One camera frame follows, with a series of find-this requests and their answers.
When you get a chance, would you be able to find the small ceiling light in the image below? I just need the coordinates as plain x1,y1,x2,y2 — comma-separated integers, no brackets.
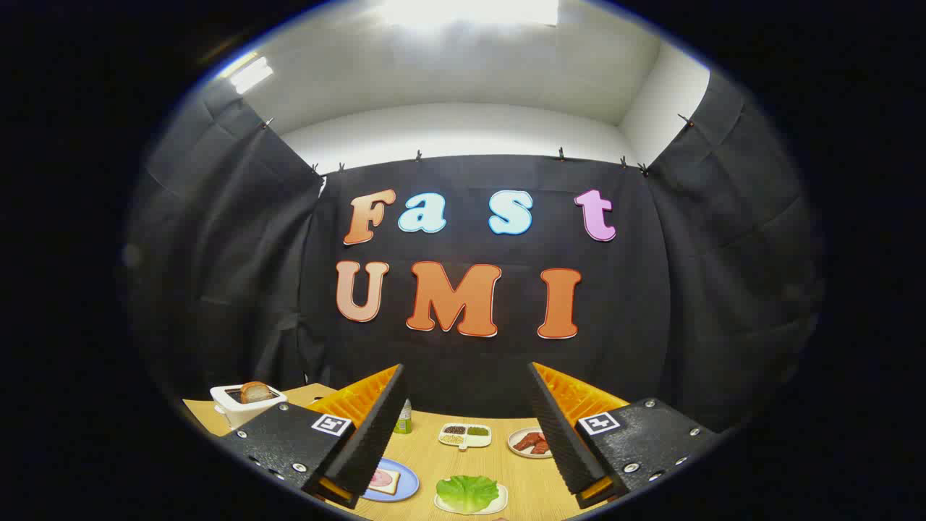
230,56,274,95

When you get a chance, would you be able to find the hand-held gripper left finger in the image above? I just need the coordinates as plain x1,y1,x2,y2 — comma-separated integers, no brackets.
217,364,408,509

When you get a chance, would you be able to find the large ceiling light panel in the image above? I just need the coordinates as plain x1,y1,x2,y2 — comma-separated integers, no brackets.
376,0,559,28

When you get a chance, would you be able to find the white oval plate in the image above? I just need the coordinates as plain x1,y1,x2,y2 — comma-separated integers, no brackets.
506,426,554,459

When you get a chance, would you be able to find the white square plate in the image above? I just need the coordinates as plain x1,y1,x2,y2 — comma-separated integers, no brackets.
434,481,509,516

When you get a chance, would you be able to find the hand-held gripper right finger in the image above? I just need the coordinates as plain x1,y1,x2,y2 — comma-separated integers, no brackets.
527,362,723,509

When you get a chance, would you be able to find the blue plate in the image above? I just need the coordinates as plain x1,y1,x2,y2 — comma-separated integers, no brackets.
362,457,420,503

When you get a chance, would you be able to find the white divided dish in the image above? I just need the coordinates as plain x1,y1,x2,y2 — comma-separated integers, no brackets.
438,423,493,451

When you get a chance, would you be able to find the green lettuce leaf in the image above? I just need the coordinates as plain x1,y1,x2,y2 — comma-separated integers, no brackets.
436,475,500,514

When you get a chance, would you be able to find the white toaster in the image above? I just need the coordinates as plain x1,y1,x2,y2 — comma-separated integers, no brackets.
210,384,288,431

